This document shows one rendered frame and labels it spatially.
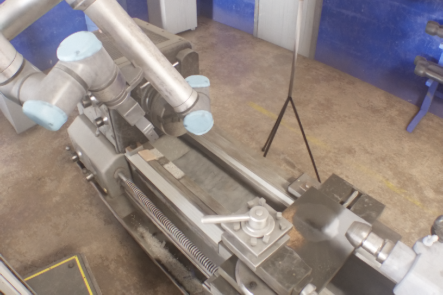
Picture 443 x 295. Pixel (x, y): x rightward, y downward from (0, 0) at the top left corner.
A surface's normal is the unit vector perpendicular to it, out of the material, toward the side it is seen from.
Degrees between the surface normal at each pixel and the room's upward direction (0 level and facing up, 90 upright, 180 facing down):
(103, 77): 99
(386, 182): 0
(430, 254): 0
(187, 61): 90
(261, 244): 0
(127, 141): 90
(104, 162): 32
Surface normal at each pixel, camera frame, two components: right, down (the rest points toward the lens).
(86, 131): -0.39, -0.44
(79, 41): -0.17, -0.56
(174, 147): 0.00, -0.78
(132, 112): 0.70, 0.53
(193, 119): 0.13, 0.67
